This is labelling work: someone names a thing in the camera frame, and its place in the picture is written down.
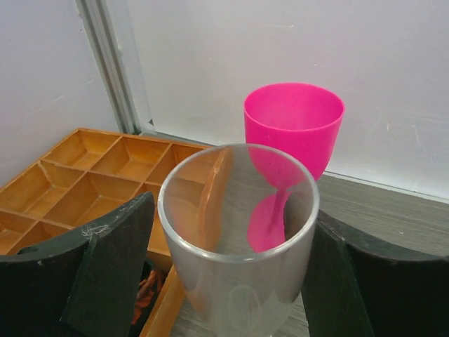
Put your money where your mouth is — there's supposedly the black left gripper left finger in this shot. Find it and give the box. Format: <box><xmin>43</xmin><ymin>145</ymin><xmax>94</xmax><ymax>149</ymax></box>
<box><xmin>1</xmin><ymin>192</ymin><xmax>155</xmax><ymax>336</ymax></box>

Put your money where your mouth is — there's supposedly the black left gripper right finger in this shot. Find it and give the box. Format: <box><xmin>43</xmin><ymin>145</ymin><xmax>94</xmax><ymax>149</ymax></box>
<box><xmin>302</xmin><ymin>211</ymin><xmax>448</xmax><ymax>336</ymax></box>

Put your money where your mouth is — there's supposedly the wooden compartment tray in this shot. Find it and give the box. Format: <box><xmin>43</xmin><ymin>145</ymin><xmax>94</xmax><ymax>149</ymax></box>
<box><xmin>0</xmin><ymin>127</ymin><xmax>232</xmax><ymax>337</ymax></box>

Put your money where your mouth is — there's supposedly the pink plastic wine glass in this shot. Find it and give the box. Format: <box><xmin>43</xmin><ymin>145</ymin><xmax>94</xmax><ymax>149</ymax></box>
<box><xmin>243</xmin><ymin>82</ymin><xmax>345</xmax><ymax>253</ymax></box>

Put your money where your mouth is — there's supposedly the clear champagne glass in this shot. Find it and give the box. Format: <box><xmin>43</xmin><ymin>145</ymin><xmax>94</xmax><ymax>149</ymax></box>
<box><xmin>158</xmin><ymin>144</ymin><xmax>320</xmax><ymax>336</ymax></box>

